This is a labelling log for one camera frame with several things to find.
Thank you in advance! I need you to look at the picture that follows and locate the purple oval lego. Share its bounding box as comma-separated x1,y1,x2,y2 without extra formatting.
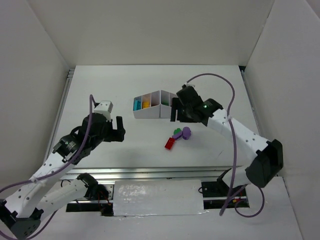
182,126,192,140

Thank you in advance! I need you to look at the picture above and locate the purple and green lego piece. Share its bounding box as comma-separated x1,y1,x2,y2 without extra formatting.
172,128,183,141

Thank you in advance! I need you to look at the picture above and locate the teal frog flower lego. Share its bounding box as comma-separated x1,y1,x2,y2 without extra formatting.
133,98,142,111

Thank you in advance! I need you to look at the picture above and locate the red lego brick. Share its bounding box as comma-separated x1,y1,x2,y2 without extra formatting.
164,137,176,151

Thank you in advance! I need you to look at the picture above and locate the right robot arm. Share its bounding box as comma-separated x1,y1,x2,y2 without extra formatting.
170,86,284,191

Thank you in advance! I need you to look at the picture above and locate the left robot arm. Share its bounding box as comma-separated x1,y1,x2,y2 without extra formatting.
0,113,126,240

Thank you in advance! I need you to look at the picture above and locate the white divided organizer bin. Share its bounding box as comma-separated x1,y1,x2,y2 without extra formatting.
133,90,177,119

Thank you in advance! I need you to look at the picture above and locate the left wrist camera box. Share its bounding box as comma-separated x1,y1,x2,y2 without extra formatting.
93,100,113,121

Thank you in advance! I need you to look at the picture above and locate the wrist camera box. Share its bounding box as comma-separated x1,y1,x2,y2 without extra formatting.
182,83,195,89
93,100,113,121

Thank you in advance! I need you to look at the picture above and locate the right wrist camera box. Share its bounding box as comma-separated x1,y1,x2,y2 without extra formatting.
182,83,195,89

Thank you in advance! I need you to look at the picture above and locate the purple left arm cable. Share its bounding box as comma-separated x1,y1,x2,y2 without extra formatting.
0,94,97,240

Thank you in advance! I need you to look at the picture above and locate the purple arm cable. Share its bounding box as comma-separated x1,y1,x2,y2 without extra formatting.
0,94,97,240
186,72,265,218

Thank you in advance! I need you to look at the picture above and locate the aluminium frame rail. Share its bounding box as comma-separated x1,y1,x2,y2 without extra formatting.
52,65,259,180

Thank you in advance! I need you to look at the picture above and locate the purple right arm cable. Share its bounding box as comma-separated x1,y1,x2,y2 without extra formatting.
186,72,265,218

